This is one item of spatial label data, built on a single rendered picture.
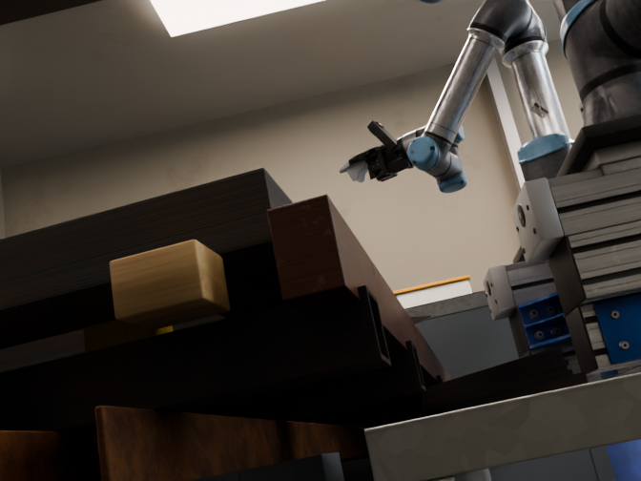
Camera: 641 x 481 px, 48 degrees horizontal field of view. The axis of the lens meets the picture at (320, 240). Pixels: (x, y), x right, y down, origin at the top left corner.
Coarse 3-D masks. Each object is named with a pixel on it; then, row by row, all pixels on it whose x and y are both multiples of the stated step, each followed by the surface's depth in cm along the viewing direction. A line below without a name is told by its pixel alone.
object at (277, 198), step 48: (192, 192) 51; (240, 192) 50; (0, 240) 54; (48, 240) 53; (96, 240) 52; (144, 240) 51; (240, 240) 49; (0, 288) 52; (48, 288) 52; (96, 288) 52; (240, 288) 59; (0, 336) 59; (48, 336) 62
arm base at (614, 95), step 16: (640, 64) 106; (592, 80) 109; (608, 80) 107; (624, 80) 106; (640, 80) 105; (592, 96) 109; (608, 96) 106; (624, 96) 104; (640, 96) 103; (592, 112) 108; (608, 112) 107; (624, 112) 103; (640, 112) 102
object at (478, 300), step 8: (464, 296) 203; (472, 296) 203; (480, 296) 202; (432, 304) 205; (440, 304) 204; (448, 304) 204; (456, 304) 203; (464, 304) 203; (472, 304) 202; (480, 304) 202; (408, 312) 206; (416, 312) 205; (424, 312) 204; (432, 312) 204; (440, 312) 204; (448, 312) 203; (456, 312) 203
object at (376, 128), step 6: (372, 120) 200; (372, 126) 199; (378, 126) 199; (372, 132) 199; (378, 132) 198; (384, 132) 198; (384, 138) 197; (390, 138) 197; (384, 144) 197; (390, 144) 196; (396, 144) 196; (390, 150) 196
